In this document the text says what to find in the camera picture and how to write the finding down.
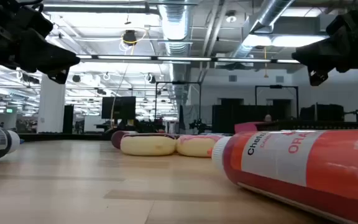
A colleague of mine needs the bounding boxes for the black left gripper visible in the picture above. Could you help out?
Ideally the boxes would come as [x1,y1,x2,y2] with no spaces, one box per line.
[0,0,81,85]

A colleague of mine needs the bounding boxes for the red bottle orange label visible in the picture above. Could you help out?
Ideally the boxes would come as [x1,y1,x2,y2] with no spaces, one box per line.
[206,129,358,224]

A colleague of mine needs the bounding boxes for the chocolate donut cream sprinkles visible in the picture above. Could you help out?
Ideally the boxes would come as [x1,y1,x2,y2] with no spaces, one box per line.
[110,129,138,149]

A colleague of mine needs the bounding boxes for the pink icing toy donut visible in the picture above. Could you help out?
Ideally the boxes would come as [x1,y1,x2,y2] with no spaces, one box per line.
[175,134,226,158]

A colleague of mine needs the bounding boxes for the white building column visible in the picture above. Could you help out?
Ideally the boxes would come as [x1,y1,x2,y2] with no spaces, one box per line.
[37,73,67,134]

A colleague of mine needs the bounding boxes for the black equipment box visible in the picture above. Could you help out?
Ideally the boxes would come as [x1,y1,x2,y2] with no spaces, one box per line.
[300,104,345,122]

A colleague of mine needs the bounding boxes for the tall black cabinet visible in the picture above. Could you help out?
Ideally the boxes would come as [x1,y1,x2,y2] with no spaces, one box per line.
[62,105,75,134]

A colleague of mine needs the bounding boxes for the black mesh basket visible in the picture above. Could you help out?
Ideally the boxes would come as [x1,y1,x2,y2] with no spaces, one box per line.
[255,119,358,131]

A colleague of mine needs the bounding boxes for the dark background monitor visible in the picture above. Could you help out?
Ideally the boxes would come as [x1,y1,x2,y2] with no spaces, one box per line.
[101,96,137,120]

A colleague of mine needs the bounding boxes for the red plastic tray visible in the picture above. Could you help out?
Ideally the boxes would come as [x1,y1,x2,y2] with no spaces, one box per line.
[234,121,267,134]

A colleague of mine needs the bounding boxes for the black partition screen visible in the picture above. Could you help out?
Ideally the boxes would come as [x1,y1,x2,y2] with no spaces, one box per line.
[211,104,291,133]

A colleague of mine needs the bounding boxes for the chocolate icing toy donut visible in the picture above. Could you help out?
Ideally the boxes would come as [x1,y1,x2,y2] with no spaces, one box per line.
[119,133,177,157]

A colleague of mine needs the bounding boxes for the long ceiling light bar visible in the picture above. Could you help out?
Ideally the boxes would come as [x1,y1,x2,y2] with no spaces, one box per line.
[76,55,301,65]

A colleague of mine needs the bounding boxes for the black gantry frame stand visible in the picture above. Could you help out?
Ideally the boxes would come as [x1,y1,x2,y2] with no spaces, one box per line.
[155,81,202,125]
[254,85,300,121]

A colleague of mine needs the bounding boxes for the black aluminium table frame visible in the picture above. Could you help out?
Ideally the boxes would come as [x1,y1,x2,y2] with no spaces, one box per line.
[17,133,113,142]

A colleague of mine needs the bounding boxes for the silver ceiling duct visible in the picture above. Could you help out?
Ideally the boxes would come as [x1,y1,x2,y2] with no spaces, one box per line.
[228,0,295,58]
[158,0,195,57]

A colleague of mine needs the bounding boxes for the black reel yellow cable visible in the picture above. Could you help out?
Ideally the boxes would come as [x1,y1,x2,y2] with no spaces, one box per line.
[121,29,149,46]

